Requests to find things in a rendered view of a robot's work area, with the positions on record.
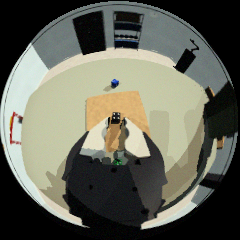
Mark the green die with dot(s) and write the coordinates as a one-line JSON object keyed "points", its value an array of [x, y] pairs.
{"points": [[117, 161]]}

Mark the blue die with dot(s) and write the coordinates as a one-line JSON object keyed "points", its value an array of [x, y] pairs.
{"points": [[114, 82]]}

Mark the tan flat mat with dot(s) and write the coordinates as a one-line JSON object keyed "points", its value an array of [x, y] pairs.
{"points": [[129, 104]]}

